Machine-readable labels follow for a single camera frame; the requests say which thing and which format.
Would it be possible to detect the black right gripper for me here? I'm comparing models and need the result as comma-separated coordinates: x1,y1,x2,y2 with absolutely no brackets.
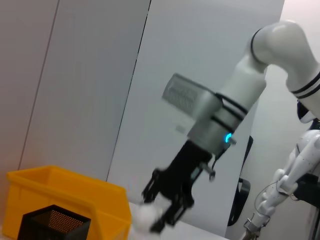
141,140,214,234

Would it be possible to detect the white paper ball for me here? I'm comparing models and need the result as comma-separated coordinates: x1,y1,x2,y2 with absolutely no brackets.
131,196,172,235

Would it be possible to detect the black mesh pen holder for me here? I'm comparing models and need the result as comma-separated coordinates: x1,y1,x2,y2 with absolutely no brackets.
16,204,92,240

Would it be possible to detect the yellow plastic storage bin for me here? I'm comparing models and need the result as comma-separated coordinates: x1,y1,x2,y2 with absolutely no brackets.
5,164,133,240

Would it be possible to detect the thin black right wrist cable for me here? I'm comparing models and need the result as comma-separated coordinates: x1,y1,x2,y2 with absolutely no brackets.
211,139,237,181

